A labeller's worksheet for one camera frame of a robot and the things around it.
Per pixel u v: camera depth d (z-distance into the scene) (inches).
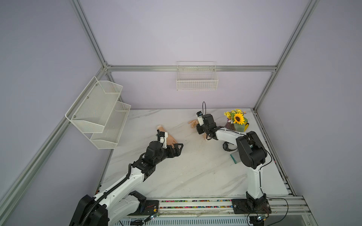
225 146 37.7
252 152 21.7
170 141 39.1
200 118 33.5
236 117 32.1
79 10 27.2
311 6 26.9
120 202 22.3
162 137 27.8
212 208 29.5
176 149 28.0
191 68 36.5
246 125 42.8
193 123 40.3
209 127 32.3
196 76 37.2
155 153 24.1
